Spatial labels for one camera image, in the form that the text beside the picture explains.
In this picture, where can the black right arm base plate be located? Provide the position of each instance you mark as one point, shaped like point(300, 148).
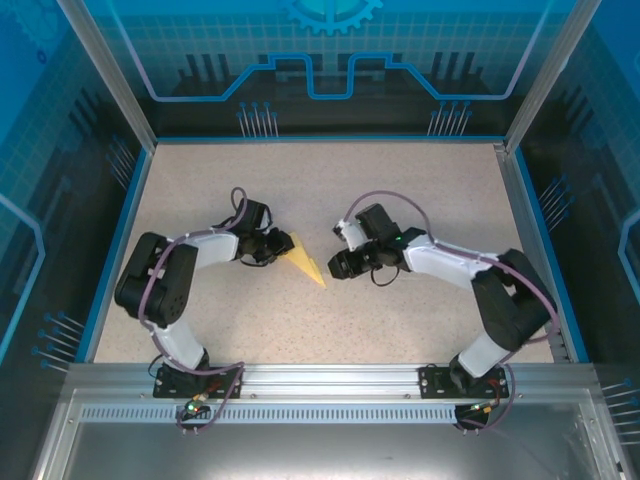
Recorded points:
point(431, 382)

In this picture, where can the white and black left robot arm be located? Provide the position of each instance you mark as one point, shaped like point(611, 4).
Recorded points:
point(215, 247)

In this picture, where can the aluminium frame post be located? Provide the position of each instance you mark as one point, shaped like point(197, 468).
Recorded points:
point(115, 80)
point(550, 75)

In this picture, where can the aluminium side rail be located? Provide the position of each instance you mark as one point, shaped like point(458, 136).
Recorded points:
point(521, 210)

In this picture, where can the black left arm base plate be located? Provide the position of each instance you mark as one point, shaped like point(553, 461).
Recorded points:
point(161, 392)

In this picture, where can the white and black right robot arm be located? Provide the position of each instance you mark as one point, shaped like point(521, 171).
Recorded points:
point(440, 260)

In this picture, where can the yellow cloth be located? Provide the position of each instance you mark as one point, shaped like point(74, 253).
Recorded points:
point(305, 260)

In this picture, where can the aluminium mounting rail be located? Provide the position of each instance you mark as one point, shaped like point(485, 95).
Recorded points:
point(330, 382)

